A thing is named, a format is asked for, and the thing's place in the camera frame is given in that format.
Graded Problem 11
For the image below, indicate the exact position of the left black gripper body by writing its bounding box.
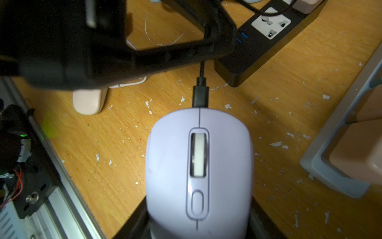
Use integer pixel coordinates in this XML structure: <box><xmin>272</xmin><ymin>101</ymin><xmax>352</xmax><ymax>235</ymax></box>
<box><xmin>1</xmin><ymin>1</ymin><xmax>236</xmax><ymax>90</ymax></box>

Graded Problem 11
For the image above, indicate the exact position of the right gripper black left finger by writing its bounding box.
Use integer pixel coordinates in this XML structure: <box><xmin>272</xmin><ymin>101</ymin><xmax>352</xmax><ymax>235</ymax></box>
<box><xmin>113</xmin><ymin>198</ymin><xmax>149</xmax><ymax>239</ymax></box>

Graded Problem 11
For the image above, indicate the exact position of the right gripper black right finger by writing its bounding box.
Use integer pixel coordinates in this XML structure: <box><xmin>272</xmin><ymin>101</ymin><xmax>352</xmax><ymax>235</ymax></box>
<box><xmin>249</xmin><ymin>197</ymin><xmax>287</xmax><ymax>239</ymax></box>

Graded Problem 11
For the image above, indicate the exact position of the white wireless mouse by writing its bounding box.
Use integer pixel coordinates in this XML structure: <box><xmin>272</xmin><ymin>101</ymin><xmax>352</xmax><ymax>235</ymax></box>
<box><xmin>73</xmin><ymin>88</ymin><xmax>108</xmax><ymax>115</ymax></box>

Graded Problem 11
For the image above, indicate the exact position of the white charging cable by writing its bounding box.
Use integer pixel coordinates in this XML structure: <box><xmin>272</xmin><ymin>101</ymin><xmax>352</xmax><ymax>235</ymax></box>
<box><xmin>108</xmin><ymin>76</ymin><xmax>148</xmax><ymax>89</ymax></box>

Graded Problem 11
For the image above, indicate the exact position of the black mouse cable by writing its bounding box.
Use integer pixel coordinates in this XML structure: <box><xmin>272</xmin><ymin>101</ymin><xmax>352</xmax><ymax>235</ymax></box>
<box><xmin>192</xmin><ymin>61</ymin><xmax>209</xmax><ymax>109</ymax></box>

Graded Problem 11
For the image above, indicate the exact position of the white power strip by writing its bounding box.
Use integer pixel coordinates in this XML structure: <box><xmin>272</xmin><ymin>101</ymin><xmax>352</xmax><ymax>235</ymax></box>
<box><xmin>300</xmin><ymin>45</ymin><xmax>382</xmax><ymax>199</ymax></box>

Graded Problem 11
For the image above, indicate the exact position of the black power strip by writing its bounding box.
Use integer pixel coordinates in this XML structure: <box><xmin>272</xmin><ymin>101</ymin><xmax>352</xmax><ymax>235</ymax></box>
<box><xmin>214</xmin><ymin>1</ymin><xmax>326</xmax><ymax>87</ymax></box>

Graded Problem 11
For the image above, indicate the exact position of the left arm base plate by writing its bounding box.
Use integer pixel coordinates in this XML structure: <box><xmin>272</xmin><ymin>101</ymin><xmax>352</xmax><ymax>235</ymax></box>
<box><xmin>1</xmin><ymin>105</ymin><xmax>60</xmax><ymax>219</ymax></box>

